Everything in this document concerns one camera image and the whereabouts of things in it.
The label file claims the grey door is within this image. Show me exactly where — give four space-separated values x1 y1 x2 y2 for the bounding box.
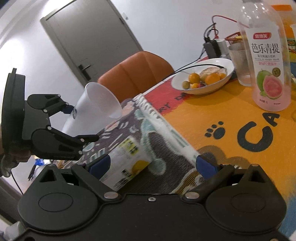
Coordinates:
40 1 142 86

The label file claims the orange fruit right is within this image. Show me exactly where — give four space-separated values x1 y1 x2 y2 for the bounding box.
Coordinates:
204 73 220 85

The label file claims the black cable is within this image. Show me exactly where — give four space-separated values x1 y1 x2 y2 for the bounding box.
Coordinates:
174 22 230 75

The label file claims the red cable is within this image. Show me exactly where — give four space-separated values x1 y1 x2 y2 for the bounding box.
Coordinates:
211 15 240 40

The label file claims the orange leather chair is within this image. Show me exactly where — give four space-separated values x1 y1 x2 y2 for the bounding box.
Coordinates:
97 51 174 102

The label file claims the black power adapter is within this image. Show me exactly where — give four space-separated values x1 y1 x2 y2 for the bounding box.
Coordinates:
203 39 230 59

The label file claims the green olive fruit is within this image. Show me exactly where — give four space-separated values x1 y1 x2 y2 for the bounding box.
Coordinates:
182 81 191 89

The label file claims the clear drinking glass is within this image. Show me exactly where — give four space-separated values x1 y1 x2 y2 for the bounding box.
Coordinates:
228 42 251 86

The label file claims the colourful printed tablecloth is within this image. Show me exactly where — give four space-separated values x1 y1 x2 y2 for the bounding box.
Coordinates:
55 53 296 197

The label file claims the orange fruit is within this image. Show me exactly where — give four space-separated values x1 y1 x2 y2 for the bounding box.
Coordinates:
188 73 200 84
204 73 220 85

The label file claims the red basket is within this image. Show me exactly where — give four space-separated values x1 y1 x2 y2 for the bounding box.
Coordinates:
225 32 242 45

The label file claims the guava drink plastic bottle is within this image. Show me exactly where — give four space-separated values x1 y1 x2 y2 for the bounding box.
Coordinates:
237 1 292 112

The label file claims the white fruit bowl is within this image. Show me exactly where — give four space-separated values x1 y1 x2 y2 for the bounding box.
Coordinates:
171 58 234 95

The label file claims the orange fruit left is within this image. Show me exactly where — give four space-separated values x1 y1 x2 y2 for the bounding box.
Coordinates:
188 73 200 84

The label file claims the translucent white plastic cup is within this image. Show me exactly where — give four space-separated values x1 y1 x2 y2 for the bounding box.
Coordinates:
62 82 122 137

